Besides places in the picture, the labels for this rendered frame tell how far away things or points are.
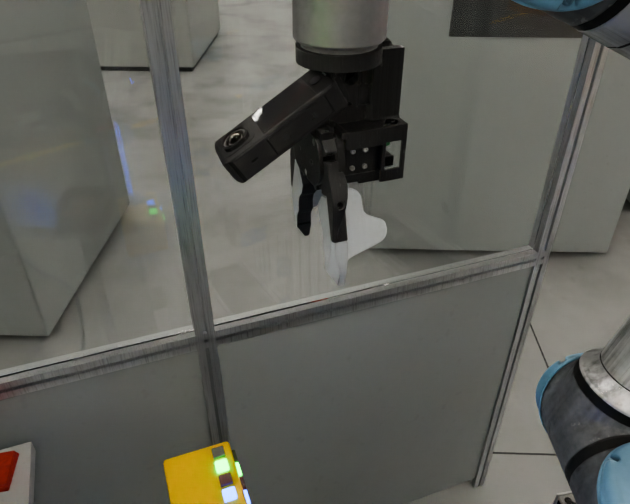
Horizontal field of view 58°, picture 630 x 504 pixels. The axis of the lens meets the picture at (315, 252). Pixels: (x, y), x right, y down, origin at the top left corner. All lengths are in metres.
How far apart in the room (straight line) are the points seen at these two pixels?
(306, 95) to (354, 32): 0.06
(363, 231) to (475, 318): 1.04
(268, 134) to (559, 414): 0.53
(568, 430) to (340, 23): 0.56
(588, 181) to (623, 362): 2.44
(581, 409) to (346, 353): 0.72
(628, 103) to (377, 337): 1.99
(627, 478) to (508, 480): 1.56
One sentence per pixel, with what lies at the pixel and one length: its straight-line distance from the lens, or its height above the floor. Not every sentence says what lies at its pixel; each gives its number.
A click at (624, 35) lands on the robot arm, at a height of 1.72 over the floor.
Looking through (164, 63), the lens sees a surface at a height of 1.55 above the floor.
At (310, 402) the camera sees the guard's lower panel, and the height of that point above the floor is 0.69.
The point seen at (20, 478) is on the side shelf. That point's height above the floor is 0.86.
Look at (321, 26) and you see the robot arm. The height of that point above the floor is 1.70.
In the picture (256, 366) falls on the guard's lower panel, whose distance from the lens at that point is 1.31.
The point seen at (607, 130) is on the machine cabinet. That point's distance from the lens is 3.06.
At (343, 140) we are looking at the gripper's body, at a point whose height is 1.61.
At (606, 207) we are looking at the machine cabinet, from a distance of 3.27.
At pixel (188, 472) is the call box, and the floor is 1.07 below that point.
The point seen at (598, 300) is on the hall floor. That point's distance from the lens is 3.16.
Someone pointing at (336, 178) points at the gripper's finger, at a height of 1.58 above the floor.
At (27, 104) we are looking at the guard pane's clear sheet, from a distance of 0.96.
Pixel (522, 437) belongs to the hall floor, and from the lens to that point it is 2.39.
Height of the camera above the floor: 1.80
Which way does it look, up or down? 35 degrees down
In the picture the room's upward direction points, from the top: straight up
